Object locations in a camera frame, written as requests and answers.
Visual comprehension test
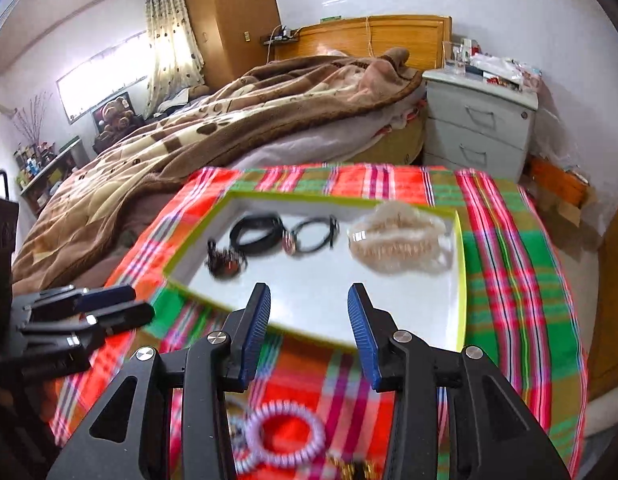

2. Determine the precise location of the wooden headboard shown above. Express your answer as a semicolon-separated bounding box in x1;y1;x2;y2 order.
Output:
272;14;452;72

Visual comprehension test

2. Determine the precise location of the tall wooden wardrobe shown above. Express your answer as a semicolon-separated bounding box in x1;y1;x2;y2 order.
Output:
185;0;280;90

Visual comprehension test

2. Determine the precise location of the teddy bear picture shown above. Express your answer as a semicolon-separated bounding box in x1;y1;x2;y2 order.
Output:
91;92;144;154

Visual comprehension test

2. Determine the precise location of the clutter on bedside cabinet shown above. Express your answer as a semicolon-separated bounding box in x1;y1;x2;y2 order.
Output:
456;37;543;93

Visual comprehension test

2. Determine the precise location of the wooden closet door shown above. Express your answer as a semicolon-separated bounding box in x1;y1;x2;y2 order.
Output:
588;209;618;401

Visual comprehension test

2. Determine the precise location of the dried branch decoration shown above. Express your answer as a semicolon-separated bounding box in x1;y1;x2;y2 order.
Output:
12;91;52;146

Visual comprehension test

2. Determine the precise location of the black fitness band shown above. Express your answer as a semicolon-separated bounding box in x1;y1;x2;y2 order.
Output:
229;214;285;256

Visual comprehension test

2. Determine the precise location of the orange storage box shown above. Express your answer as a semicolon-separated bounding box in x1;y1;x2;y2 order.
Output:
525;155;589;208

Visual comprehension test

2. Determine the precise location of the purple spiral hair tie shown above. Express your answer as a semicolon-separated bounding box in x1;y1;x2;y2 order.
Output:
246;398;328;469

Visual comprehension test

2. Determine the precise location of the power strip on headboard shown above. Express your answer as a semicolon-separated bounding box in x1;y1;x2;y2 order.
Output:
260;25;300;47

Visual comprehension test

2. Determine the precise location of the black gold beaded hair tie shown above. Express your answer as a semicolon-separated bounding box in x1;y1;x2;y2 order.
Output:
328;450;381;480

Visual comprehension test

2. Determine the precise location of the light blue spiral hair tie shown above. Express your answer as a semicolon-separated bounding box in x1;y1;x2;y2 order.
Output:
225;410;263;476

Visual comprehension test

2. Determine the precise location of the grey bedside drawer cabinet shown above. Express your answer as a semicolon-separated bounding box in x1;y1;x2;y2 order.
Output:
423;70;539;182

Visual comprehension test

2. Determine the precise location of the translucent pink hair claw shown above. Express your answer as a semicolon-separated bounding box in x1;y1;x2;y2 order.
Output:
347;202;453;274

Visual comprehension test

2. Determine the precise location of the side shelf with items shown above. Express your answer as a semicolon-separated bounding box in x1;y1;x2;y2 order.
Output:
13;136;90;217

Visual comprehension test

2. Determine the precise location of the patterned window curtain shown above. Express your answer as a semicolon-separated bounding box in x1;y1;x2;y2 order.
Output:
144;0;204;117

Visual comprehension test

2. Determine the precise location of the clear glass cup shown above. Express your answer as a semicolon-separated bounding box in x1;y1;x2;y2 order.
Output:
443;41;466;74

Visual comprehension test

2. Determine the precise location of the dark beaded hair accessory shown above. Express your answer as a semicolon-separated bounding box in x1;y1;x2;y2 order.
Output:
205;238;247;280

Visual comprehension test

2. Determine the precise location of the yellow-green shallow box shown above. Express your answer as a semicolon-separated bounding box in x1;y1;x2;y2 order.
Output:
164;192;467;351

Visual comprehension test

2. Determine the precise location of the brown patterned blanket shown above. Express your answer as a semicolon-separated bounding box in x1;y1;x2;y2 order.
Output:
12;47;422;295

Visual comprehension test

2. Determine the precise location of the black hair tie with charm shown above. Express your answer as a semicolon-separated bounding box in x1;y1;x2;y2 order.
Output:
282;213;341;257

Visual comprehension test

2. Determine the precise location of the plaid red green cloth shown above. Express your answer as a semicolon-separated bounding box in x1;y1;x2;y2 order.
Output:
50;165;586;479

